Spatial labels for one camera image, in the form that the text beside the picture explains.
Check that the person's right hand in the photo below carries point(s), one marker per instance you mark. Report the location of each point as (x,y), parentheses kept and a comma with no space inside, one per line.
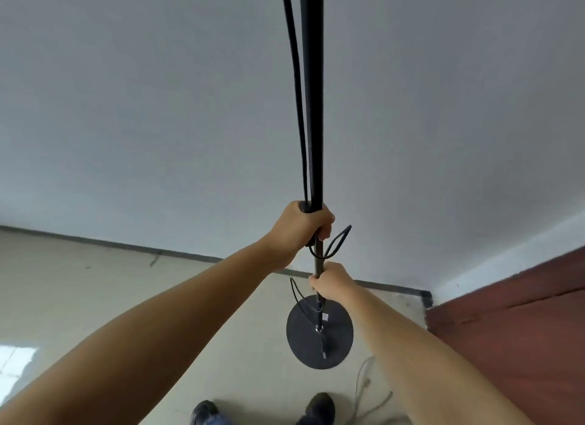
(337,283)

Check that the person's left hand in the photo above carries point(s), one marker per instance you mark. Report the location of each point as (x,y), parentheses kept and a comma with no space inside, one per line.
(289,232)

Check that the person's left thumb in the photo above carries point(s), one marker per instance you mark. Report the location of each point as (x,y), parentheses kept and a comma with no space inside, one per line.
(305,206)

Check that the person's right fingers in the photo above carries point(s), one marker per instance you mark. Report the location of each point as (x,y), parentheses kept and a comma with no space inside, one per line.
(316,284)

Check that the black stand pole with round base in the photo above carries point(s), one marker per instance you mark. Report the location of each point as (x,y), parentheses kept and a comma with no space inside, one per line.
(313,95)

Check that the person's right forearm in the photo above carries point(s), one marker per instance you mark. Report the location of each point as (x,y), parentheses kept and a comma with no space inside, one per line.
(411,360)

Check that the person's left forearm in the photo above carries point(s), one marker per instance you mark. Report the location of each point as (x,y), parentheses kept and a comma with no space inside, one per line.
(151,333)

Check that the person's dark right shoe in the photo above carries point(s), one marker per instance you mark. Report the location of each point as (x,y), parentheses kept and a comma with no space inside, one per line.
(319,408)

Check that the person's dark shoe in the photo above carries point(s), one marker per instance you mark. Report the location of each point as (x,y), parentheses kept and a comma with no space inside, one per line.
(204,413)
(319,408)

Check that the person's dark left shoe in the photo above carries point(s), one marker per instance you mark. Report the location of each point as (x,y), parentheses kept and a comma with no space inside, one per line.
(204,413)

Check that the brown wooden door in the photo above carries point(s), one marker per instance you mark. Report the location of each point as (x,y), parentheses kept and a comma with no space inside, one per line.
(516,333)

